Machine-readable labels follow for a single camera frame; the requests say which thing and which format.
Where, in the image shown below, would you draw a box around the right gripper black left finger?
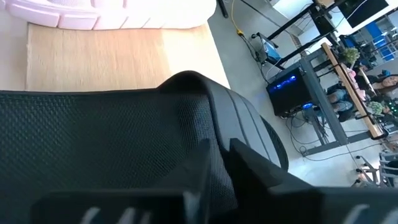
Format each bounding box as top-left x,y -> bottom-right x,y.
30,138 -> 213,224

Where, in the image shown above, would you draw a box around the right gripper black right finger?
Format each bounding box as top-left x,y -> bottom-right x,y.
229,138 -> 398,224

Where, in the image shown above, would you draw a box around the black rubber slide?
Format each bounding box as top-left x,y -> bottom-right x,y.
0,70 -> 290,224

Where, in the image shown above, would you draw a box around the pink foam slide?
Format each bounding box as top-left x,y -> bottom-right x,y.
0,0 -> 218,31

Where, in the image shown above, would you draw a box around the office chair base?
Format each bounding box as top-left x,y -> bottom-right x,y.
354,151 -> 398,189

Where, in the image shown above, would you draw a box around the grey desk with wooden top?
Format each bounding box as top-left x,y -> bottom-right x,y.
273,42 -> 386,156

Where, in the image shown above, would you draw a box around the black computer tower blue lights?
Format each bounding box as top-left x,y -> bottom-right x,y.
266,67 -> 313,118

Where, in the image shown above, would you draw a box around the person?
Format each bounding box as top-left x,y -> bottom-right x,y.
326,82 -> 355,122
371,74 -> 398,94

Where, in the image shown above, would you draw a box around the small green potted plant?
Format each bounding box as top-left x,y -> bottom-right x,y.
341,46 -> 361,64
368,101 -> 386,116

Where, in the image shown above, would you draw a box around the blue box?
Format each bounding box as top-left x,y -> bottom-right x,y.
261,37 -> 282,65

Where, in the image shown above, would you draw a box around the black computer monitor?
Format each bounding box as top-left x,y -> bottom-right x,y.
337,0 -> 390,29

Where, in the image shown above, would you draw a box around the yellow cable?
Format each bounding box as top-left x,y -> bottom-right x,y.
231,0 -> 245,37

